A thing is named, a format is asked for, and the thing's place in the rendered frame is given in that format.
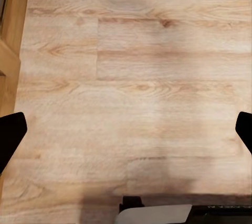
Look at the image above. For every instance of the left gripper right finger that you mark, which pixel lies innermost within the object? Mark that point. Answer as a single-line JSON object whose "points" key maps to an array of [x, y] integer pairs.
{"points": [[244, 128]]}

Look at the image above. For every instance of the door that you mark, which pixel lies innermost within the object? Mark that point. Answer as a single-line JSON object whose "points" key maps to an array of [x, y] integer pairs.
{"points": [[12, 17]]}

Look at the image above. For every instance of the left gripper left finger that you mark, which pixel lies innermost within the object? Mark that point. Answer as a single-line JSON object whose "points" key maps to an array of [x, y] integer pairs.
{"points": [[12, 130]]}

